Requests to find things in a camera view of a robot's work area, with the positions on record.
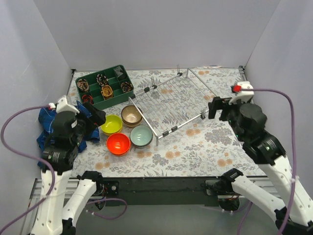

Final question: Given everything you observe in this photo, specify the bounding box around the lime green bowl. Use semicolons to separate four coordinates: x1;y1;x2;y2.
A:
101;115;123;133

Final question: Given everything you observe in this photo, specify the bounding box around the black patterned bowl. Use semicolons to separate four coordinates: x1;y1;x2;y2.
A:
121;105;142;118

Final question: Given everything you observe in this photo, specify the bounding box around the beige ceramic bowl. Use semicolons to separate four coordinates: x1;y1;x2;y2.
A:
122;116;142;128

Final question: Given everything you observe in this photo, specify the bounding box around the orange bowl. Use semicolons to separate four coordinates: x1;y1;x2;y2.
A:
108;147;130;156
107;133;131;149

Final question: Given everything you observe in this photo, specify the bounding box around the pale green bowl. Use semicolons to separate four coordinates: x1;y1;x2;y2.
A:
130;125;153;148

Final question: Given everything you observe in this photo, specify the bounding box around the yellow bowl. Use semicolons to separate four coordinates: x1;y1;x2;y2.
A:
101;127;123;136

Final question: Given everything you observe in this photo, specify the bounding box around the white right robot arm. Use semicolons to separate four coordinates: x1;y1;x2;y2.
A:
208;97;313;235

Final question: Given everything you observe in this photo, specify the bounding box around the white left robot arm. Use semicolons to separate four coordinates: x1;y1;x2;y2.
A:
31;96;106;235

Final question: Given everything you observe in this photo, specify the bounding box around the red black rolled tie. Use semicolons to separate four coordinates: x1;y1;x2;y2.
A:
82;94;94;105

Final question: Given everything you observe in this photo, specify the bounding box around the blue plaid cloth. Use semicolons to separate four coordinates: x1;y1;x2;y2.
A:
37;101;100;175

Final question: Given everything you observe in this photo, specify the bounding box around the yellow rolled tie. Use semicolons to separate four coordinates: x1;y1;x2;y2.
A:
101;85;114;100

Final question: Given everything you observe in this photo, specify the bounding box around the green compartment tray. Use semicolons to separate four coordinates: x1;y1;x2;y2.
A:
75;65;134;110

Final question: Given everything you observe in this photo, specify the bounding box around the brown rolled tie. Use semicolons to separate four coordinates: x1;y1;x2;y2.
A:
76;79;89;93

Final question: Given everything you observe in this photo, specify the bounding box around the floral dark rolled tie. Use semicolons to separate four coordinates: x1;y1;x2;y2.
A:
96;74;109;87

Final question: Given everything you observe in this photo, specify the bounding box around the dark gold rolled tie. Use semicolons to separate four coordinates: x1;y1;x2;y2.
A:
121;82;134;93

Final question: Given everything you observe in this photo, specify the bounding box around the grey folded item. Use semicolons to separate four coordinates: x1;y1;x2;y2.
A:
113;66;127;81

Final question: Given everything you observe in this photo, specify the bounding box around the floral table mat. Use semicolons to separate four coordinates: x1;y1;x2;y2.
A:
71;68;265;178

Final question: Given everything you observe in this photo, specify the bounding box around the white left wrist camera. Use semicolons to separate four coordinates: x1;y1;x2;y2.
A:
56;95;80;114

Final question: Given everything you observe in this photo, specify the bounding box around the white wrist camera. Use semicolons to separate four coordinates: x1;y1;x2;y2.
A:
56;95;80;114
228;81;254;105

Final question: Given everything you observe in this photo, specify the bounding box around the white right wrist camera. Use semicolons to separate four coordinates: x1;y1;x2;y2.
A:
228;81;254;105

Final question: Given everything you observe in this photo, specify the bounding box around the silver wire dish rack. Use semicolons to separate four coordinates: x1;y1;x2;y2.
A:
129;65;216;145

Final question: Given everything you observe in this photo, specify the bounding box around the aluminium frame rail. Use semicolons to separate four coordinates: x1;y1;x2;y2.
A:
30;176;280;199

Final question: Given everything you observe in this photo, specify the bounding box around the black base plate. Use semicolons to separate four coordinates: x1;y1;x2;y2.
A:
103;177;219;207

